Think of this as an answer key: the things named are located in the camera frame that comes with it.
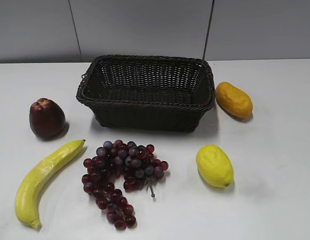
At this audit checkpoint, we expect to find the dark red apple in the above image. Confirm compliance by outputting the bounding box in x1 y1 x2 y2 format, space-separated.
29 98 66 140

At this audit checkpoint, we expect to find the black wicker basket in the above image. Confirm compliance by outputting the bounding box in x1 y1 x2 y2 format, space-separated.
76 54 215 132

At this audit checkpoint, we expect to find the orange mango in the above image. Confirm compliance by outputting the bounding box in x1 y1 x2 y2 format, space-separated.
215 82 253 119

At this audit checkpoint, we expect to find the yellow banana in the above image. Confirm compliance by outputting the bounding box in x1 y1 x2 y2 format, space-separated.
15 139 86 231

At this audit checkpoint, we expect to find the yellow lemon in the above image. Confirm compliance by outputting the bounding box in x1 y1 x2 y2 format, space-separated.
195 144 234 188

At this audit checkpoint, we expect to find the purple red grape bunch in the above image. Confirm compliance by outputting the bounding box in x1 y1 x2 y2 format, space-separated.
81 139 169 231

